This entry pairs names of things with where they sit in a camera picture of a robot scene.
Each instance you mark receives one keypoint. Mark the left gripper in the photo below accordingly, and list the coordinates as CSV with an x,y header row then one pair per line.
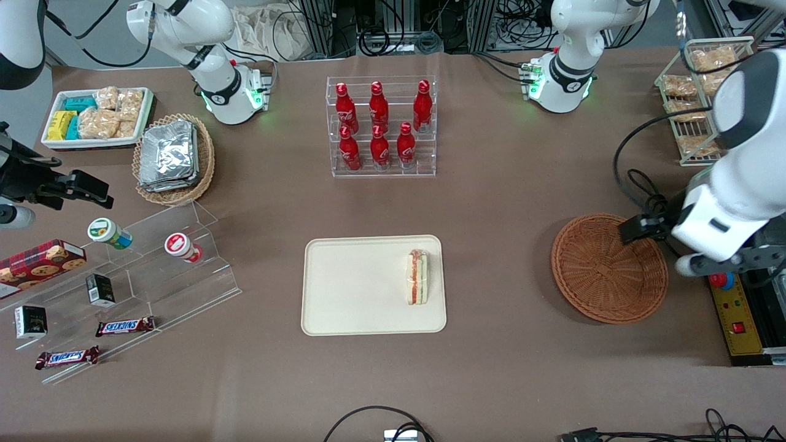
x,y
664,223

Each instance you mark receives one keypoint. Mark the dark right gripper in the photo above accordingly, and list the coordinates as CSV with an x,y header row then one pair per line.
x,y
24,182

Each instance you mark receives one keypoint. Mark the triangular sandwich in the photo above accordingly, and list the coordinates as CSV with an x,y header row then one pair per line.
x,y
417,279

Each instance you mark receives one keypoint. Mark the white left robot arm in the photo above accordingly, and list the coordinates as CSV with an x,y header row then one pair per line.
x,y
571,80

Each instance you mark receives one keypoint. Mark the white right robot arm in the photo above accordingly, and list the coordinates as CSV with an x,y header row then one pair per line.
x,y
221,92

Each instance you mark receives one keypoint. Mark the white rectangular snack tray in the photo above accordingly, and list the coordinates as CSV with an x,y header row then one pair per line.
x,y
52,142

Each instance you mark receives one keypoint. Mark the round brown wicker basket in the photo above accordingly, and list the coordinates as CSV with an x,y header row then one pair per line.
x,y
605,276

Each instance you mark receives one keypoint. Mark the light wicker basket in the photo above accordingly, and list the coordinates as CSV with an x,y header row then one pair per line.
x,y
206,166

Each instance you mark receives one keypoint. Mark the cream plastic tray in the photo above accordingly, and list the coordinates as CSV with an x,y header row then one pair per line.
x,y
362,285

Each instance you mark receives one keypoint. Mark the green lid cup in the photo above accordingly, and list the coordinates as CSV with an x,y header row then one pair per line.
x,y
105,231

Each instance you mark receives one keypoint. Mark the teal snack pack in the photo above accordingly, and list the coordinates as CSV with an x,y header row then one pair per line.
x,y
80,104
73,129

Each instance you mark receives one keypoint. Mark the rice cracker bag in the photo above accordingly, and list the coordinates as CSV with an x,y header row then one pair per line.
x,y
127,128
131,104
98,124
107,97

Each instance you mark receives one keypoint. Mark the yellow snack pack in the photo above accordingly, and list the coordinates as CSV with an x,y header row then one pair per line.
x,y
60,126

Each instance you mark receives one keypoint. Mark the stack of foil containers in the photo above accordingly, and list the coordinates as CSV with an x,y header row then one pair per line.
x,y
167,153

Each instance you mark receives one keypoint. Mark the red cookie box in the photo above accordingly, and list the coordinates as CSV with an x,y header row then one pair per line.
x,y
37,267

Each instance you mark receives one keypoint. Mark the red emergency stop button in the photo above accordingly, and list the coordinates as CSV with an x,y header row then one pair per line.
x,y
723,282

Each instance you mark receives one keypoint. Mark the cracker bag in rack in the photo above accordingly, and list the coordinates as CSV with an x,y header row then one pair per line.
x,y
713,59
713,83
683,109
678,86
697,145

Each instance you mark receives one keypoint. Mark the small black box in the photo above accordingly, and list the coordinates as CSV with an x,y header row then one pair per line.
x,y
31,322
100,290

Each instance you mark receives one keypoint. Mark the red lid cup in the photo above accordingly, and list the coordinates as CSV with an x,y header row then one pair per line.
x,y
179,245

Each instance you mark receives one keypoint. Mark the clear acrylic stepped display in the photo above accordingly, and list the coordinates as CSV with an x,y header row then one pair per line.
x,y
153,282

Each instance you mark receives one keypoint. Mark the Snickers chocolate bar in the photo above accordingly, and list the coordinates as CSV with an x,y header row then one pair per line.
x,y
66,357
124,326

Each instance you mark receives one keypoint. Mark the black appliance with yellow panel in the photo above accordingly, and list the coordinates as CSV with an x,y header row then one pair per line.
x,y
734,344

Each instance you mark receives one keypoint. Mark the beige cloth bag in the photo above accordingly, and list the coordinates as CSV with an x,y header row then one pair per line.
x,y
264,34

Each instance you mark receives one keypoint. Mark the clear acrylic bottle rack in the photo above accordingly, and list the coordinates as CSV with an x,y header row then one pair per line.
x,y
424,153

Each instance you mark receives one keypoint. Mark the red cola bottle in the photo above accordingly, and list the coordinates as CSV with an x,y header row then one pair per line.
x,y
346,110
422,109
350,152
406,147
380,150
379,109

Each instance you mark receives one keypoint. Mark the small silver device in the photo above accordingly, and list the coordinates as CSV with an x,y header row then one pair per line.
x,y
400,436

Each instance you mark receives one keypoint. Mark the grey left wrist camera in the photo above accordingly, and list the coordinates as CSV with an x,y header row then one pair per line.
x,y
688,266

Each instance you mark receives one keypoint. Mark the aluminium frame post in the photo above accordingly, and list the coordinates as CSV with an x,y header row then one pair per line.
x,y
325,24
483,24

